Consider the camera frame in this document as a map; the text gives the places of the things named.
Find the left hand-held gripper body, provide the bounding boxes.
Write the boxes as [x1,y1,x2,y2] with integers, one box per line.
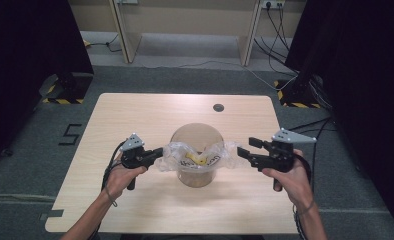
[119,132,153,192]

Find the white floor cable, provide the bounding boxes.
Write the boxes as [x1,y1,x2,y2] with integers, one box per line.
[141,59,299,92]

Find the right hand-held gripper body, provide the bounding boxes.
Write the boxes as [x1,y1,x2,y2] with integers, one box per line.
[257,127,318,193]

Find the transparent brown plastic bin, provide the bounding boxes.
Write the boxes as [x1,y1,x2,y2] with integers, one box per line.
[169,122,226,189]

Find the thin black floor cable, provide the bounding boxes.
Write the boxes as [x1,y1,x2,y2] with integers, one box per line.
[83,33,123,54]

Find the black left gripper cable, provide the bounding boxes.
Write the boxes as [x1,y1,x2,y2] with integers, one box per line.
[86,140,128,240]

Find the person's left hand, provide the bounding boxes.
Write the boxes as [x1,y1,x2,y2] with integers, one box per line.
[102,151,148,202]

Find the clear plastic bag yellow print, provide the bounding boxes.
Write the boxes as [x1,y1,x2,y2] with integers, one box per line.
[155,139,245,175]

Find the person's right hand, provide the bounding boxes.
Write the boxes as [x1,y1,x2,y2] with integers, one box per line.
[261,148,315,212]

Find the grey tape strip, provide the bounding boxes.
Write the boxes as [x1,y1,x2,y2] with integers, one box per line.
[39,208,65,222]

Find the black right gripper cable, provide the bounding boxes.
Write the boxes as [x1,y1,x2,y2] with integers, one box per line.
[292,153,317,240]

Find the black stand base striped tape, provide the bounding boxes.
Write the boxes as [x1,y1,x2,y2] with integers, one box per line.
[273,77,323,110]
[39,72,95,105]

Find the white wall power socket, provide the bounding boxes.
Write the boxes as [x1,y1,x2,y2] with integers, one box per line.
[260,0,286,10]

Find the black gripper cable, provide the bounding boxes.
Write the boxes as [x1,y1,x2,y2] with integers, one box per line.
[292,153,317,240]
[86,140,128,240]

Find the black curtain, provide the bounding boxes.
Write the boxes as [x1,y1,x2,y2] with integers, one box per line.
[284,0,394,234]
[0,0,95,166]

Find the beige wooden desk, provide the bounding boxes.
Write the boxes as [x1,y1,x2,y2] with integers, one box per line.
[68,0,308,67]

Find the black socket cables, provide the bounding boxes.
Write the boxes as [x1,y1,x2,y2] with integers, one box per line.
[253,2,301,77]

